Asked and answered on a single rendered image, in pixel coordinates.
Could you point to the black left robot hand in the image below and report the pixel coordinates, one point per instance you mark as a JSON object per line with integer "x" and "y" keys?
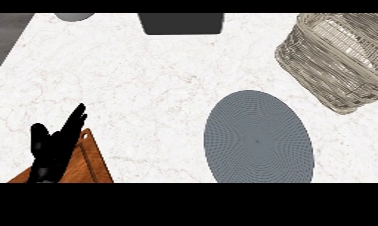
{"x": 54, "y": 146}

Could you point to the grey round woven placemat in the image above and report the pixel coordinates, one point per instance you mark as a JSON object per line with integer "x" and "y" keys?
{"x": 259, "y": 138}

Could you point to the beige wicker basket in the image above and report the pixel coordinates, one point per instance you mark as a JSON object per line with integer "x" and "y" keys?
{"x": 335, "y": 60}

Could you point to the brown wooden cutting board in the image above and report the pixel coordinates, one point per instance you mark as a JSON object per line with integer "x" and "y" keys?
{"x": 82, "y": 166}

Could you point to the pale grey round object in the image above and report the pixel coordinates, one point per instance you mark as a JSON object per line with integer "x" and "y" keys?
{"x": 75, "y": 16}

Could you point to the dark grey box appliance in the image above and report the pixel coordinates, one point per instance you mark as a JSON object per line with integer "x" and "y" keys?
{"x": 181, "y": 23}

